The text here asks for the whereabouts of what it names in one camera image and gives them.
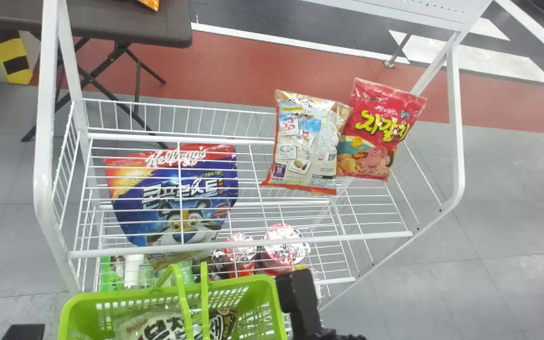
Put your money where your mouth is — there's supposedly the dark side table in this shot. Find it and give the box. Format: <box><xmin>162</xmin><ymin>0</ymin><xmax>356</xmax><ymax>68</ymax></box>
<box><xmin>0</xmin><ymin>0</ymin><xmax>194</xmax><ymax>150</ymax></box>

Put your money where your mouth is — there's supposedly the beige snack packet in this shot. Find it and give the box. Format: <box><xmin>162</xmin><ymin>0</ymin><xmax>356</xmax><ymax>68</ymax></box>
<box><xmin>261</xmin><ymin>89</ymin><xmax>353</xmax><ymax>196</ymax></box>

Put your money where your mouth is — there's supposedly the white bottle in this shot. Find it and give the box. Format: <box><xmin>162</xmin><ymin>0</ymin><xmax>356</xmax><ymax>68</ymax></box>
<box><xmin>124</xmin><ymin>254</ymin><xmax>145</xmax><ymax>289</ymax></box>

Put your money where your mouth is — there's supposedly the yellow and black striped post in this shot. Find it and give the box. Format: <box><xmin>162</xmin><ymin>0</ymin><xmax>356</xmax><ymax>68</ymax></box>
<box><xmin>0</xmin><ymin>27</ymin><xmax>34</xmax><ymax>85</ymax></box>

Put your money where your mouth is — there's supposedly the red noodle cup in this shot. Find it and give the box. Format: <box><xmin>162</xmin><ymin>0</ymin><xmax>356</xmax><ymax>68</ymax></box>
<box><xmin>212</xmin><ymin>232</ymin><xmax>259</xmax><ymax>280</ymax></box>
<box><xmin>258</xmin><ymin>223</ymin><xmax>312</xmax><ymax>277</ymax></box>

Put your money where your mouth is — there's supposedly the green bottle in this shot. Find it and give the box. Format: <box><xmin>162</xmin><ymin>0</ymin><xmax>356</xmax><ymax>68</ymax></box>
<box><xmin>99</xmin><ymin>255</ymin><xmax>125</xmax><ymax>292</ymax></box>

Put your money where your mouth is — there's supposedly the green basket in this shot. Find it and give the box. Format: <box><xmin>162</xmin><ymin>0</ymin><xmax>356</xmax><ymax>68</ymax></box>
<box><xmin>58</xmin><ymin>262</ymin><xmax>288</xmax><ymax>340</ymax></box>

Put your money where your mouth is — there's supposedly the red snack packet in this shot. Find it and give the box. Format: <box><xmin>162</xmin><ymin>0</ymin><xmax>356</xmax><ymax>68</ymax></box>
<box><xmin>335</xmin><ymin>77</ymin><xmax>428</xmax><ymax>182</ymax></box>

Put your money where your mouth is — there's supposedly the blue cereal bag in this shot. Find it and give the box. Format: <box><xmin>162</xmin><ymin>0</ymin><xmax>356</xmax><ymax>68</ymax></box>
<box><xmin>104</xmin><ymin>144</ymin><xmax>240</xmax><ymax>249</ymax></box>

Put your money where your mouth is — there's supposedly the white wire rack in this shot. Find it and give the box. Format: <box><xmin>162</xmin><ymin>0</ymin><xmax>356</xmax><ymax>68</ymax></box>
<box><xmin>34</xmin><ymin>0</ymin><xmax>493</xmax><ymax>313</ymax></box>

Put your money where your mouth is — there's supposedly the black and white snack packet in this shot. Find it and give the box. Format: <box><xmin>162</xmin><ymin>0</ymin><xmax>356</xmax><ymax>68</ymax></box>
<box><xmin>115</xmin><ymin>306</ymin><xmax>240</xmax><ymax>340</ymax></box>

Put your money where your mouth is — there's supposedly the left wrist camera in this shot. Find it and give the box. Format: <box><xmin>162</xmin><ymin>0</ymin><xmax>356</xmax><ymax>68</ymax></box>
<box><xmin>1</xmin><ymin>323</ymin><xmax>46</xmax><ymax>340</ymax></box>

